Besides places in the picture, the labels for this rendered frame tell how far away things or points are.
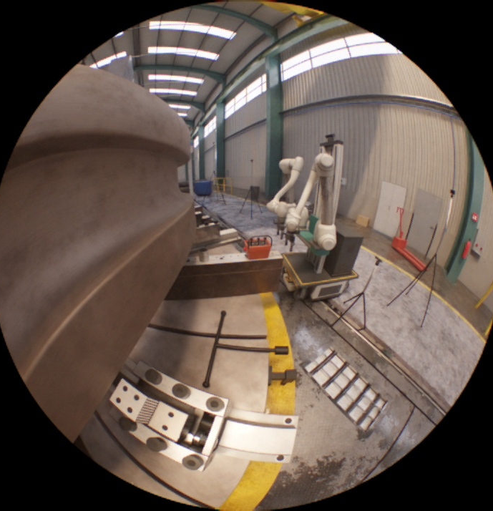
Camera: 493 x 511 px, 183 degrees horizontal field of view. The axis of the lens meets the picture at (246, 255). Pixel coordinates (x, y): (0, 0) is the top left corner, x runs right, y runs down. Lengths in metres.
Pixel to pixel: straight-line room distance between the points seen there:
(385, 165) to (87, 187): 7.27
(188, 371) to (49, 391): 0.86
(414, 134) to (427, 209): 2.73
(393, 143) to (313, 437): 7.63
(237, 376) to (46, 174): 1.25
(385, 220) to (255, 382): 6.15
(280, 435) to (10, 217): 1.19
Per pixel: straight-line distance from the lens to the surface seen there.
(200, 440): 0.78
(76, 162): 0.61
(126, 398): 0.62
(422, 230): 6.78
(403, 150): 7.16
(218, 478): 1.12
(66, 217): 0.57
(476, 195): 6.19
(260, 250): 1.19
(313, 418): 1.43
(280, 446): 0.91
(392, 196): 6.34
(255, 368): 1.08
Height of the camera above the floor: 1.33
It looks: 30 degrees down
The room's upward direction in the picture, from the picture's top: 1 degrees clockwise
